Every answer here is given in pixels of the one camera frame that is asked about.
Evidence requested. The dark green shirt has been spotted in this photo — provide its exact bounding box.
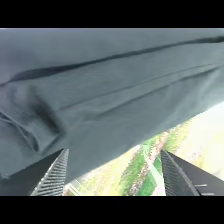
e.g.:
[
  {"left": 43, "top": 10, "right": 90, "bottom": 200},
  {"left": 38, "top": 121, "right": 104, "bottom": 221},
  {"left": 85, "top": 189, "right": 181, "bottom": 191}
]
[{"left": 0, "top": 27, "right": 224, "bottom": 184}]

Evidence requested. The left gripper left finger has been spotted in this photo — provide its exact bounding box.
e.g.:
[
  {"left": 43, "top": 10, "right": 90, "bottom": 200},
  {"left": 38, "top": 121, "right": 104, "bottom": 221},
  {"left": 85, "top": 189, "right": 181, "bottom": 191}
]
[{"left": 0, "top": 148, "right": 70, "bottom": 197}]

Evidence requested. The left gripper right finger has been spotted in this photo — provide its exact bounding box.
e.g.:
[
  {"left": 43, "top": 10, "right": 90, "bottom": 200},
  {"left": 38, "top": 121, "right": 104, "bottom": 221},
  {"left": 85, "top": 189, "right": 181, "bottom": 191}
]
[{"left": 160, "top": 149, "right": 224, "bottom": 197}]

